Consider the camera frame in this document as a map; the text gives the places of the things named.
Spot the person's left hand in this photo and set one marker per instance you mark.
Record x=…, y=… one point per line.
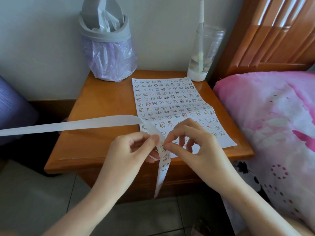
x=123, y=164

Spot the person's right hand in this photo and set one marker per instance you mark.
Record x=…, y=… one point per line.
x=209, y=157

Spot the white paper sheet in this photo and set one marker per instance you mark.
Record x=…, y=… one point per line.
x=226, y=142

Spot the long white sticker strip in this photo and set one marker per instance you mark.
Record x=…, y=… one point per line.
x=73, y=125

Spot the rows of stuck cartoon stickers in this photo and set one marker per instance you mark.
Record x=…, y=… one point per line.
x=167, y=90

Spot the person's left forearm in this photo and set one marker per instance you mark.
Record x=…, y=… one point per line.
x=78, y=216

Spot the person's leg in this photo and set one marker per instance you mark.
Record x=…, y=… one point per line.
x=299, y=227

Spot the wooden nightstand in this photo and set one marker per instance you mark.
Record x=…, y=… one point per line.
x=98, y=100

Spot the pink slipper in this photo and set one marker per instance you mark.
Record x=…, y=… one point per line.
x=200, y=228

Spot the pink floral bedding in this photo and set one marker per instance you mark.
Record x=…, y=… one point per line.
x=273, y=110

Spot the clear cup with white base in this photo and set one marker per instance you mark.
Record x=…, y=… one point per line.
x=197, y=76

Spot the purple plastic bin bag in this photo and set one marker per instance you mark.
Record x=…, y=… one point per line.
x=110, y=61

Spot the purple rolled mat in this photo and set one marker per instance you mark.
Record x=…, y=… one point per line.
x=12, y=110

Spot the wooden bed headboard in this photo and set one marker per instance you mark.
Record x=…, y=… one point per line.
x=265, y=44

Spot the grey trash bin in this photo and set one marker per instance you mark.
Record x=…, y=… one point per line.
x=105, y=34

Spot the white backing scraps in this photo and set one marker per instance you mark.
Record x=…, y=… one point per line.
x=105, y=20

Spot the white straw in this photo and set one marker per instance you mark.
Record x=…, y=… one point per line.
x=201, y=11

